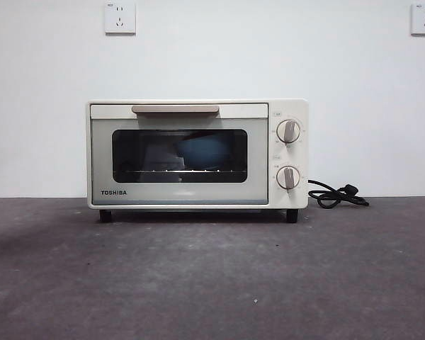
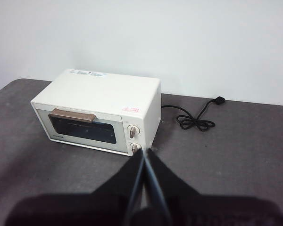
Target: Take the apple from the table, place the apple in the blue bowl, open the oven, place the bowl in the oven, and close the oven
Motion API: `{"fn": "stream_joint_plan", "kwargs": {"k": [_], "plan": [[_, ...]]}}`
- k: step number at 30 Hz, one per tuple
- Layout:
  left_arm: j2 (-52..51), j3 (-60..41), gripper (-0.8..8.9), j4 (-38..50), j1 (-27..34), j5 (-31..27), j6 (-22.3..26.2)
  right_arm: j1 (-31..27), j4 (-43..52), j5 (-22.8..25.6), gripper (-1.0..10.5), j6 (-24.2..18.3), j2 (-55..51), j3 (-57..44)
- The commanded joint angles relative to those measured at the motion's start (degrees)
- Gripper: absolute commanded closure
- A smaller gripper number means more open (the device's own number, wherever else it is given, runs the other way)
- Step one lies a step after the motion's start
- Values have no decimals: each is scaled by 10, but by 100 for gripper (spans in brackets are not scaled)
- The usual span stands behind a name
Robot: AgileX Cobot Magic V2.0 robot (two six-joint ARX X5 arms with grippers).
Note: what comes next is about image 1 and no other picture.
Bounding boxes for blue bowl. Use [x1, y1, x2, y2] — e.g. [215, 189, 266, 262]
[175, 137, 232, 171]

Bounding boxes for glass oven door with handle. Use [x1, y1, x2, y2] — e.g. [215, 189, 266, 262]
[89, 103, 269, 206]

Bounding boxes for cream oven knob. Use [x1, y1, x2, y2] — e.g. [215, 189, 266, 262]
[276, 119, 303, 145]
[276, 165, 301, 191]

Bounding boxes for cream Toshiba toaster oven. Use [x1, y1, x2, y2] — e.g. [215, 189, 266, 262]
[85, 98, 310, 225]

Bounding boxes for metal wire oven rack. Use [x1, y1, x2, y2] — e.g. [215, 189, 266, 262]
[122, 168, 234, 176]

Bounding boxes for black power cable with plug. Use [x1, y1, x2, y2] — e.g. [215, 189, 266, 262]
[307, 179, 370, 209]

